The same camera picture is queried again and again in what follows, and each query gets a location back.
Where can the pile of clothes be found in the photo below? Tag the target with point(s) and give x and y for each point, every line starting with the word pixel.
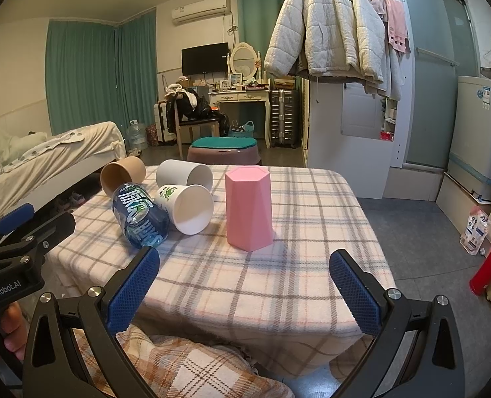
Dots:
pixel 189 101

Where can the person's plaid-clad legs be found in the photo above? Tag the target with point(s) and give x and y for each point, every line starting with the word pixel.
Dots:
pixel 179 367

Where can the frosted glass door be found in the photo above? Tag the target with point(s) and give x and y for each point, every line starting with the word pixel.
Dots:
pixel 436 103

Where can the white dressing table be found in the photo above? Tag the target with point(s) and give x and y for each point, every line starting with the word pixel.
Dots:
pixel 237 97

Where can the white refill pouch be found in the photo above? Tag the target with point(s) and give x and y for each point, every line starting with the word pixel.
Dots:
pixel 475 230

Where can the plain grey-white cup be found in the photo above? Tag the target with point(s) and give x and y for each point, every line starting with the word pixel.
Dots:
pixel 175 172

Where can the bed with white sheet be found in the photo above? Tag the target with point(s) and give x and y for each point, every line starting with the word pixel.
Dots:
pixel 75 145

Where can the silver suitcase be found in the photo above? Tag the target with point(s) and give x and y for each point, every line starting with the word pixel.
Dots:
pixel 284 118

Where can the shoes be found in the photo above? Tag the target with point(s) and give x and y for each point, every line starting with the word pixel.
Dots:
pixel 73 201

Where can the oval white mirror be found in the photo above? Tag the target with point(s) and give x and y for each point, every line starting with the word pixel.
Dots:
pixel 244 60

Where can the brown paper cup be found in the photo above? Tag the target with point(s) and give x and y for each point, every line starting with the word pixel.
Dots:
pixel 121 174

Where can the white washing machine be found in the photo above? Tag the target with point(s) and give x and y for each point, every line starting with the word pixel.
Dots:
pixel 477 132

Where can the white air conditioner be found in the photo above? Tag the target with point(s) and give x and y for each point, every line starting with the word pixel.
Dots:
pixel 202 10

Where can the teal basket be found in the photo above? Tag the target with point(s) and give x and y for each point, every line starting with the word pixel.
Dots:
pixel 241 130

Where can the narrow green curtain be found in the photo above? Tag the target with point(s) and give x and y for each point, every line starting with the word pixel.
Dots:
pixel 139 66

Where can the large water jug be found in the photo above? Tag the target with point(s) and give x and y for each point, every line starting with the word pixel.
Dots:
pixel 136 136

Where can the white picture frame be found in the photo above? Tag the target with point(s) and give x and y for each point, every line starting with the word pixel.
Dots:
pixel 236 80

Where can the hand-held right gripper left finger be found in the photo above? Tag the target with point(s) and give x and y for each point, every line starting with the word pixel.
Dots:
pixel 132 292

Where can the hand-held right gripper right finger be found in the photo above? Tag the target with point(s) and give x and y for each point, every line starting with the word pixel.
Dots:
pixel 355 294

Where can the black television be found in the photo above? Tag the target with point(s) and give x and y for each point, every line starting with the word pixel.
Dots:
pixel 204 59

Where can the teal curtain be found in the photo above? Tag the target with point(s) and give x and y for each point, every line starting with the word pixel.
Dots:
pixel 262 20

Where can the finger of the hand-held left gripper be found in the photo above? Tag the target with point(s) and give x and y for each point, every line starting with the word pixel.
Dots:
pixel 15 219
pixel 54 230

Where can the plaid tablecloth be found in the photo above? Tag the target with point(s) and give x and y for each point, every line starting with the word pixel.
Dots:
pixel 249 286

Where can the white cup with green print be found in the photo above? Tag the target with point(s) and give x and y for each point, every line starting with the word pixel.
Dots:
pixel 191 211

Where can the white suitcase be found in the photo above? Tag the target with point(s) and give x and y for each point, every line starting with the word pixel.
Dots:
pixel 161 124

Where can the blue water bottle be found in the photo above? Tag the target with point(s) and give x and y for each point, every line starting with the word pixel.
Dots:
pixel 139 215

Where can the person's left hand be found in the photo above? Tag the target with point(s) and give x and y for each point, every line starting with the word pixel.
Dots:
pixel 14 327

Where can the pale green cloth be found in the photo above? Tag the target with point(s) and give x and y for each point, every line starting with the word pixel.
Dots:
pixel 17 143

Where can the pink towel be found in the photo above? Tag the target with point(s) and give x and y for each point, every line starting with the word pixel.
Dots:
pixel 396 25

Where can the wide green curtain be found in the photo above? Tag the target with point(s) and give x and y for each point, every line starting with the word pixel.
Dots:
pixel 81 74

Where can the wooden chair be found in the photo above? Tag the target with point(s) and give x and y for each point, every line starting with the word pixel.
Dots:
pixel 195 126

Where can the pink faceted cup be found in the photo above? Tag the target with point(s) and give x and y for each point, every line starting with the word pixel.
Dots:
pixel 247 211

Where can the stool with green cushion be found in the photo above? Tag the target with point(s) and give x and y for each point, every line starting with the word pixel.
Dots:
pixel 222 149

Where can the white quilted jacket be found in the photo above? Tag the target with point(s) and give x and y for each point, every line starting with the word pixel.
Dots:
pixel 324 25

